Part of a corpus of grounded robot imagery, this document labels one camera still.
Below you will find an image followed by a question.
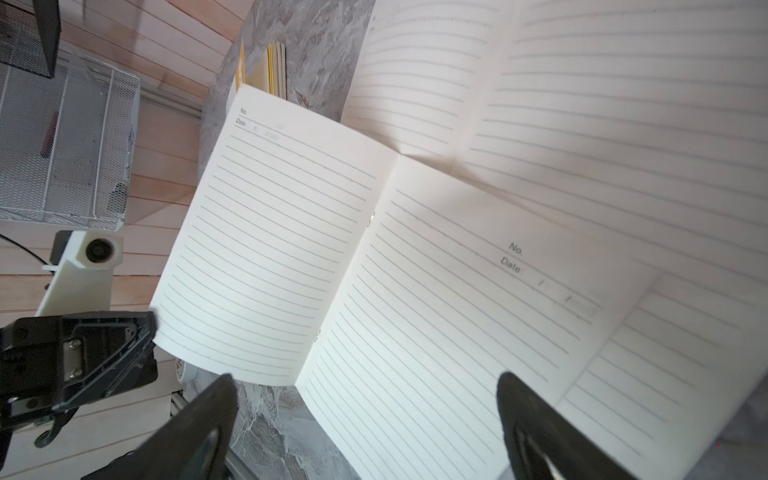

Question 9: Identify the white orange Notebook notebook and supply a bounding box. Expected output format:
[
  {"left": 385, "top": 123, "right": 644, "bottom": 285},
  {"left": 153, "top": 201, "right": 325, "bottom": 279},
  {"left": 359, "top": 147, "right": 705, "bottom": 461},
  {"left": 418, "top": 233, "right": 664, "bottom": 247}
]
[
  {"left": 151, "top": 86, "right": 655, "bottom": 479},
  {"left": 225, "top": 42, "right": 288, "bottom": 113}
]

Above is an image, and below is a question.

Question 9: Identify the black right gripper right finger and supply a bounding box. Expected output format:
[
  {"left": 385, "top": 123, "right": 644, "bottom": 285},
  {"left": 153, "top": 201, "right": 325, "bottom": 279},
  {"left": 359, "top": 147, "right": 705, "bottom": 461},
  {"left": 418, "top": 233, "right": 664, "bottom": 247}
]
[{"left": 496, "top": 372, "right": 633, "bottom": 479}]

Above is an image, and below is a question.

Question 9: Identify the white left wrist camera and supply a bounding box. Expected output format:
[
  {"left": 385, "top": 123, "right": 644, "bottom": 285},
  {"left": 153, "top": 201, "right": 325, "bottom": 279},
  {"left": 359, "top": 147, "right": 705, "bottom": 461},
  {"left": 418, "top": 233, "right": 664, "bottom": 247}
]
[{"left": 35, "top": 230, "right": 123, "bottom": 317}]

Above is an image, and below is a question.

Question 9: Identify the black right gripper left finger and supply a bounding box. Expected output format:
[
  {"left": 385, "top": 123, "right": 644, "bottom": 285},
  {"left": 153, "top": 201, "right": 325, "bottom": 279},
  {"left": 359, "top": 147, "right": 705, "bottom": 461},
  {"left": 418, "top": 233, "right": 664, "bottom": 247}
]
[{"left": 86, "top": 374, "right": 238, "bottom": 480}]

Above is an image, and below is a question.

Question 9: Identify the black mesh wall basket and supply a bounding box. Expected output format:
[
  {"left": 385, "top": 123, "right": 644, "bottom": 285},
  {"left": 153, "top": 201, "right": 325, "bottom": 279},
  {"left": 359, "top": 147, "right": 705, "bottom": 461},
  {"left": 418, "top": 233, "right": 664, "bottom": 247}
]
[{"left": 1, "top": 0, "right": 61, "bottom": 79}]

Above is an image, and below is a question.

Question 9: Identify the white tape roll on table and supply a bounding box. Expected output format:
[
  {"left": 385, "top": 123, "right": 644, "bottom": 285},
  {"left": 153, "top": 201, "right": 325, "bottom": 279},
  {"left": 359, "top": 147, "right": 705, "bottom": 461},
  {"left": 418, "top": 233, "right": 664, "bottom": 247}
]
[{"left": 174, "top": 359, "right": 199, "bottom": 384}]

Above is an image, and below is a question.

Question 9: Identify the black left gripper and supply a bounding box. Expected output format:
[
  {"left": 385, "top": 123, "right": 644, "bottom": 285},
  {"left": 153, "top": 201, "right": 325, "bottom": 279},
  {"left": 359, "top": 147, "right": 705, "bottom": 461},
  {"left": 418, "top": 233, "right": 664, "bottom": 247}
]
[{"left": 1, "top": 311, "right": 158, "bottom": 447}]

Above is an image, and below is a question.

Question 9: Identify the white wire mesh shelf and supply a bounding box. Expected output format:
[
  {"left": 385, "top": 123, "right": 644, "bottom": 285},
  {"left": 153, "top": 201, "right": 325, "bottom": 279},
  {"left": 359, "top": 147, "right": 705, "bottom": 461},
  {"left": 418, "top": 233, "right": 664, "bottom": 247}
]
[{"left": 1, "top": 54, "right": 141, "bottom": 231}]

